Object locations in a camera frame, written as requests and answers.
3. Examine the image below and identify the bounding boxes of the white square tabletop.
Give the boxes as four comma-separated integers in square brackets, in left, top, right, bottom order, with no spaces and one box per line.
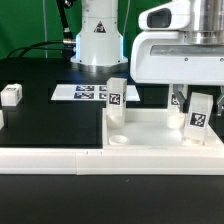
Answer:
[102,108,223,149]

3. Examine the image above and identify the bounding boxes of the white L-shaped fixture wall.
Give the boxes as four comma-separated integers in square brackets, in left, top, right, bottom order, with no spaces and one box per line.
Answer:
[0,112,224,176]

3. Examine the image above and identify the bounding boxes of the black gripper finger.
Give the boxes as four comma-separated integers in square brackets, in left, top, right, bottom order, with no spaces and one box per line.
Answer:
[217,86,224,116]

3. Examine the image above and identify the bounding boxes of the white sheet with fiducial tags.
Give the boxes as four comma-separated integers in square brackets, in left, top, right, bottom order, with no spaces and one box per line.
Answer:
[50,84,141,102]

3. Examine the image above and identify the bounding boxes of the white part at left edge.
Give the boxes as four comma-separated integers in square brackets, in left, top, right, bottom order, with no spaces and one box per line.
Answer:
[0,110,4,130]

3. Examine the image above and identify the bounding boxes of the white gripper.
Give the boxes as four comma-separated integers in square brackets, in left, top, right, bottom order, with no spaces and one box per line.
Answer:
[130,31,224,106]

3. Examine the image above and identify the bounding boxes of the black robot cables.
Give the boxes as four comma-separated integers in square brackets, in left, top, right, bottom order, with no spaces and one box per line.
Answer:
[7,0,77,59]

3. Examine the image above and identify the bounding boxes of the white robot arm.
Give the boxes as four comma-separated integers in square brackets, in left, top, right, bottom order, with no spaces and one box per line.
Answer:
[71,0,224,114]

